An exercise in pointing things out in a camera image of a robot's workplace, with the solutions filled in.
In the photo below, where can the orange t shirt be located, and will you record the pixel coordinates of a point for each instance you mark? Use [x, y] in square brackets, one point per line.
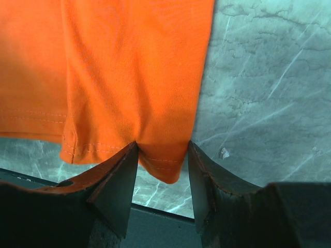
[95, 76]

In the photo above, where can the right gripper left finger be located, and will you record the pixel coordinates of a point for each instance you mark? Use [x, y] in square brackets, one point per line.
[89, 210]

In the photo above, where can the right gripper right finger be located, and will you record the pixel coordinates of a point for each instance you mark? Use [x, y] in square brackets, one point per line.
[232, 212]

